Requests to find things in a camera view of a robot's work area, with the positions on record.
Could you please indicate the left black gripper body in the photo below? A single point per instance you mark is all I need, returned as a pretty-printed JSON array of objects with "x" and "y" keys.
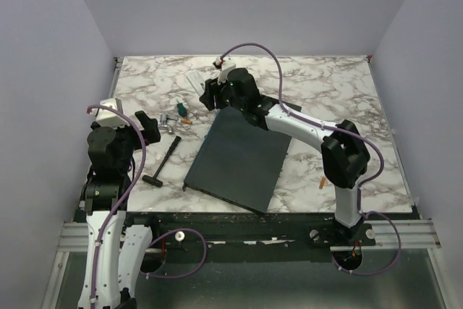
[{"x": 150, "y": 134}]

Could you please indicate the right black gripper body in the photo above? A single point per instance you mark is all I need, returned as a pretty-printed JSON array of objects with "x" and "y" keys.
[{"x": 222, "y": 95}]

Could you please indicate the white remote control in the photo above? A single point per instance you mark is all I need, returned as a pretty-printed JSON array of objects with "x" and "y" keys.
[{"x": 197, "y": 82}]

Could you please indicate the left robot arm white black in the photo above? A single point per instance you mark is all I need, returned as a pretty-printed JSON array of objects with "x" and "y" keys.
[{"x": 105, "y": 197}]

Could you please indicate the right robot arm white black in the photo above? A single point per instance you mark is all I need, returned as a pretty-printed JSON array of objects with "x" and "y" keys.
[{"x": 345, "y": 157}]

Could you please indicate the chrome metal fitting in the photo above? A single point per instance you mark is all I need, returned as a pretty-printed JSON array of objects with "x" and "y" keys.
[{"x": 163, "y": 123}]

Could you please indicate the dark flat metal box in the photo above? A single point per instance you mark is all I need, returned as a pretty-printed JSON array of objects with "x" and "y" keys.
[{"x": 238, "y": 163}]

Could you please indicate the orange battery right side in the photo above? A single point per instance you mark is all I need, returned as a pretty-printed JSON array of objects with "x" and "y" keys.
[{"x": 322, "y": 183}]

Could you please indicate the green handled screwdriver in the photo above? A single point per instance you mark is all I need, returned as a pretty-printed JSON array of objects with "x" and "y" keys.
[{"x": 182, "y": 110}]

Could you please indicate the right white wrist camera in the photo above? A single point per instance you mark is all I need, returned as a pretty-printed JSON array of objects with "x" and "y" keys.
[{"x": 225, "y": 66}]

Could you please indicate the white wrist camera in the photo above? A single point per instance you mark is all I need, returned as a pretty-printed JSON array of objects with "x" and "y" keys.
[
  {"x": 107, "y": 118},
  {"x": 225, "y": 66}
]

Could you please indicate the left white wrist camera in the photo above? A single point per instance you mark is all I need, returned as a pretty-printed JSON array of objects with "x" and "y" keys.
[{"x": 107, "y": 118}]

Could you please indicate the black T-handle tool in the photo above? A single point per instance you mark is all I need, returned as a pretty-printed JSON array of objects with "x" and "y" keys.
[{"x": 154, "y": 180}]

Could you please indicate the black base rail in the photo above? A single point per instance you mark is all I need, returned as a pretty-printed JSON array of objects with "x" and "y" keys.
[{"x": 226, "y": 237}]

